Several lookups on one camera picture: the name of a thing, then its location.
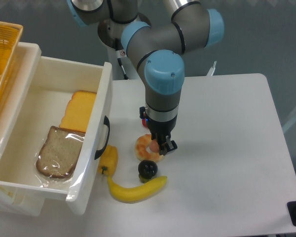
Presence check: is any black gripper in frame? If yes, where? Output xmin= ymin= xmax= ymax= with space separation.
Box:
xmin=139 ymin=106 xmax=178 ymax=156

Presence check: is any pink egg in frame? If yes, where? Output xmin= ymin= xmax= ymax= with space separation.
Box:
xmin=149 ymin=139 xmax=159 ymax=153

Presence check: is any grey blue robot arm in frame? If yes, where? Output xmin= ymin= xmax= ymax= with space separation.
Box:
xmin=67 ymin=0 xmax=224 ymax=155

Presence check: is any open white upper drawer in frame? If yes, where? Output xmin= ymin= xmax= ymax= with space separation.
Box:
xmin=0 ymin=42 xmax=112 ymax=216

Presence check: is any toy bagel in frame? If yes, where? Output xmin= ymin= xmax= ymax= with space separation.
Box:
xmin=134 ymin=134 xmax=164 ymax=163

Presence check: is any black grape bunch toy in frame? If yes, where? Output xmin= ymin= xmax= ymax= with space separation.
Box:
xmin=138 ymin=160 xmax=158 ymax=183

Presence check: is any yellow toy bell pepper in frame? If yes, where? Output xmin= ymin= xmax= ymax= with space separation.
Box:
xmin=97 ymin=145 xmax=118 ymax=176

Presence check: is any yellow toy banana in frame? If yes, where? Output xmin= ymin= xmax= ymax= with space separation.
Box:
xmin=107 ymin=176 xmax=168 ymax=203

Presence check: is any wrapped brown bread slice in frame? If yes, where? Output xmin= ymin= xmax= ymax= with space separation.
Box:
xmin=36 ymin=126 xmax=85 ymax=179

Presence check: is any yellow wicker basket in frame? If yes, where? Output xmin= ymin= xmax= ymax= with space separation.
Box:
xmin=0 ymin=21 xmax=23 ymax=103

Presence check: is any black drawer handle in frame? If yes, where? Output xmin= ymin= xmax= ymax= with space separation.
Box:
xmin=94 ymin=116 xmax=111 ymax=160

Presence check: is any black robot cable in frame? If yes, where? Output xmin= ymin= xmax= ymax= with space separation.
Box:
xmin=114 ymin=38 xmax=129 ymax=80

